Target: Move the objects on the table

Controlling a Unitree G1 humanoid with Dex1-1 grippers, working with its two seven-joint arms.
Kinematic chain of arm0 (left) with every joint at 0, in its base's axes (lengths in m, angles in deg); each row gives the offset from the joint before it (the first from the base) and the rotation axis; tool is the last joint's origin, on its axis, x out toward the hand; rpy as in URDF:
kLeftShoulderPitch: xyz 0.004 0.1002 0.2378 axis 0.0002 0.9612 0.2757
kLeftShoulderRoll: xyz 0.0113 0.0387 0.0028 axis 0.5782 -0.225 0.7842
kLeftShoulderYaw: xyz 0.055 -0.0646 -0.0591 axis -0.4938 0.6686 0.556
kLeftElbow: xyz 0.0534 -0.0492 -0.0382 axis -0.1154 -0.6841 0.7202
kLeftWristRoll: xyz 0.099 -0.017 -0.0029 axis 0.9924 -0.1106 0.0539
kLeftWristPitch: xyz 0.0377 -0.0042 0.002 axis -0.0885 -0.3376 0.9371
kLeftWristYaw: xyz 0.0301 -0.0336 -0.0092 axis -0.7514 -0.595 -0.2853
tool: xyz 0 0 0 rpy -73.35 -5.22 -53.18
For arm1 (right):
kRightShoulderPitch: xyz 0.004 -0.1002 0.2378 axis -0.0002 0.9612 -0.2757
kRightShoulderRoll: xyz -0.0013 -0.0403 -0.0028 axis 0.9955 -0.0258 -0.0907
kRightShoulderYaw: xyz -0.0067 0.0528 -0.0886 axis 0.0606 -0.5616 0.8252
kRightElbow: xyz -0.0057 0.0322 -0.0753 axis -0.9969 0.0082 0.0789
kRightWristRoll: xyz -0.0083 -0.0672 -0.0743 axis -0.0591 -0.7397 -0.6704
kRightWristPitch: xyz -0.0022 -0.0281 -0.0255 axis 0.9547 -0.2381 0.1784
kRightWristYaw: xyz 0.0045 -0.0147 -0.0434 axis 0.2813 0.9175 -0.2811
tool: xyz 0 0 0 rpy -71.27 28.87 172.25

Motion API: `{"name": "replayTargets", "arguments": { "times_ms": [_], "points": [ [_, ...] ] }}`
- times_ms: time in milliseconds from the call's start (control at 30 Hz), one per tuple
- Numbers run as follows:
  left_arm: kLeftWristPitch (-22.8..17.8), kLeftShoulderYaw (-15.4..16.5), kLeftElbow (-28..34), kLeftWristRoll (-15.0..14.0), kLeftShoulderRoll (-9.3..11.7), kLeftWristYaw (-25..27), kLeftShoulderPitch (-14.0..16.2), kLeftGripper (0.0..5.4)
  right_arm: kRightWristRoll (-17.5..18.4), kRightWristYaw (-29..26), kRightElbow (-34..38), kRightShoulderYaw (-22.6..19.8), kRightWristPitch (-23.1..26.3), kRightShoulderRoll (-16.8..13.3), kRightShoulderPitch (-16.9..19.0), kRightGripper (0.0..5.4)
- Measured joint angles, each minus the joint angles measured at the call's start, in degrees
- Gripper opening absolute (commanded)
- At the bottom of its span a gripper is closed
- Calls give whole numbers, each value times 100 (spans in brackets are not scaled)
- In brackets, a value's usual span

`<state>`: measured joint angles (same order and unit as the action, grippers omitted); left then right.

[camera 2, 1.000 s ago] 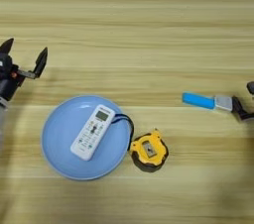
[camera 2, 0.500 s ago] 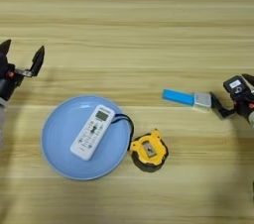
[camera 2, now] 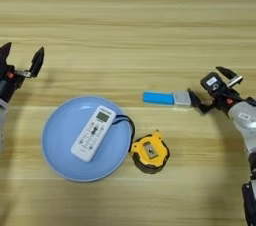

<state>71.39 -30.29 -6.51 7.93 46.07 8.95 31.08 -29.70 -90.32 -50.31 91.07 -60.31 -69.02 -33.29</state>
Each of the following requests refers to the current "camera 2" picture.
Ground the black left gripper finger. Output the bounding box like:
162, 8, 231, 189
28, 46, 46, 79
0, 41, 13, 60

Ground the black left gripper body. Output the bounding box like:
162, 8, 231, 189
0, 66, 32, 103

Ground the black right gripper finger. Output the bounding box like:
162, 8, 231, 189
215, 65, 239, 81
186, 87, 215, 115

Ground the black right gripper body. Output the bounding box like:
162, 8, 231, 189
211, 74, 249, 113

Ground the blue stick with silver cap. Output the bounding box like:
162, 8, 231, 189
142, 90, 193, 108

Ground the yellow black tape measure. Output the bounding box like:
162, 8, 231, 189
111, 114, 171, 175

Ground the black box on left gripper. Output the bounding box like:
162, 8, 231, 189
0, 57, 10, 77

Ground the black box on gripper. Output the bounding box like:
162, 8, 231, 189
199, 71, 228, 97
0, 57, 10, 77

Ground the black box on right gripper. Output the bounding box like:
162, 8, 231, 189
199, 71, 228, 97

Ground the light blue round plate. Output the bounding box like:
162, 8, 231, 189
41, 95, 133, 183

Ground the white remote control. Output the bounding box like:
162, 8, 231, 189
70, 104, 117, 163

